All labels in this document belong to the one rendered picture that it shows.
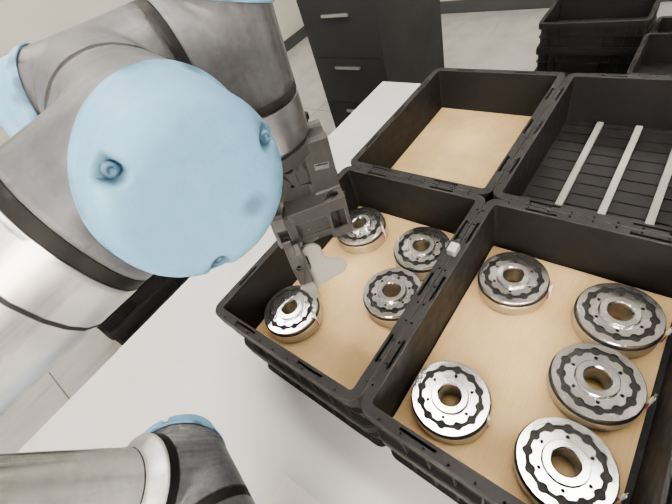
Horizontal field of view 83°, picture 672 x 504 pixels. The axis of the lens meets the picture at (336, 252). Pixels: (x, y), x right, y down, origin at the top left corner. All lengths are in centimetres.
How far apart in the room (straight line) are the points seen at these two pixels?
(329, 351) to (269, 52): 48
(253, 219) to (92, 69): 9
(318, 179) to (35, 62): 23
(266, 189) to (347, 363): 51
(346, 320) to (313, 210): 33
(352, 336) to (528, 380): 27
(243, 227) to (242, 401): 70
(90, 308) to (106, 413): 86
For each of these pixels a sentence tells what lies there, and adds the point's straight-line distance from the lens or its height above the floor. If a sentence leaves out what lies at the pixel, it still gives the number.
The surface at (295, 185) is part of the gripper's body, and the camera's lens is 39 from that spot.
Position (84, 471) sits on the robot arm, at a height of 103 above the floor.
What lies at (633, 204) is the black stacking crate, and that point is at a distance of 84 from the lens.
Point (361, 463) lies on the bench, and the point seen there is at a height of 70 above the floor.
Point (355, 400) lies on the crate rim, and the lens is 51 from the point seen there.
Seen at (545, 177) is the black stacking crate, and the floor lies 83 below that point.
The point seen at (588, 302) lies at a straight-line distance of 65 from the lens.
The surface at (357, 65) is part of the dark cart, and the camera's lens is 216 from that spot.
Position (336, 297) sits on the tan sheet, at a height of 83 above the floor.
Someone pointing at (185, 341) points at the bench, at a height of 70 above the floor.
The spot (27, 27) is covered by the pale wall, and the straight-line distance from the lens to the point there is 336.
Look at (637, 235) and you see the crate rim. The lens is 65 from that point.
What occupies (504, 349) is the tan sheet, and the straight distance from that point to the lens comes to 63.
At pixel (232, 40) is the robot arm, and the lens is 30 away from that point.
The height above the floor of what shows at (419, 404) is 86.
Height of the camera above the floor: 139
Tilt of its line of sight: 46 degrees down
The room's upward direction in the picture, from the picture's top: 23 degrees counter-clockwise
